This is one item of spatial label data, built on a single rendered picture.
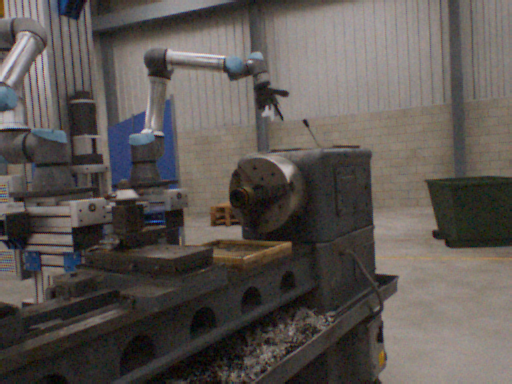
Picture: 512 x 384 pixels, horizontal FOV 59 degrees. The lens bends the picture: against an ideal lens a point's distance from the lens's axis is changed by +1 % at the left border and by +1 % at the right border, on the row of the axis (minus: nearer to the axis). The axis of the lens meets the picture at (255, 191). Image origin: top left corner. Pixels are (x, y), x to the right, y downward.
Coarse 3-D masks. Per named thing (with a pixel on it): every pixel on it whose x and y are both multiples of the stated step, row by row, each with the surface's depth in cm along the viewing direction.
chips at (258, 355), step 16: (256, 320) 178; (272, 320) 171; (288, 320) 180; (304, 320) 179; (320, 320) 179; (336, 320) 177; (240, 336) 160; (256, 336) 164; (272, 336) 159; (288, 336) 153; (304, 336) 159; (208, 352) 156; (224, 352) 155; (240, 352) 157; (256, 352) 148; (272, 352) 148; (288, 352) 149; (176, 368) 148; (192, 368) 144; (208, 368) 147; (224, 368) 145; (240, 368) 146; (256, 368) 141
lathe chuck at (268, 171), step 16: (256, 160) 180; (272, 160) 176; (256, 176) 181; (272, 176) 176; (288, 176) 174; (272, 208) 178; (288, 208) 173; (256, 224) 183; (272, 224) 178; (288, 224) 182
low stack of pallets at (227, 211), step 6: (222, 204) 1005; (228, 204) 993; (216, 210) 967; (222, 210) 1000; (228, 210) 949; (216, 216) 969; (222, 216) 1005; (228, 216) 950; (234, 216) 982; (216, 222) 970; (222, 222) 1008; (228, 222) 950; (234, 222) 993
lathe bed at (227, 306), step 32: (288, 256) 167; (224, 288) 139; (256, 288) 153; (288, 288) 174; (32, 320) 111; (64, 320) 117; (96, 320) 103; (128, 320) 108; (160, 320) 118; (192, 320) 140; (224, 320) 138; (0, 352) 88; (32, 352) 89; (64, 352) 96; (96, 352) 102; (128, 352) 119; (160, 352) 117; (192, 352) 125
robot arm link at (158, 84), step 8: (152, 72) 218; (160, 72) 217; (168, 72) 221; (152, 80) 221; (160, 80) 220; (168, 80) 222; (152, 88) 221; (160, 88) 221; (152, 96) 221; (160, 96) 222; (152, 104) 221; (160, 104) 222; (152, 112) 221; (160, 112) 223; (152, 120) 222; (160, 120) 223; (152, 128) 222; (160, 128) 224; (160, 136) 223; (160, 144) 224; (160, 152) 224
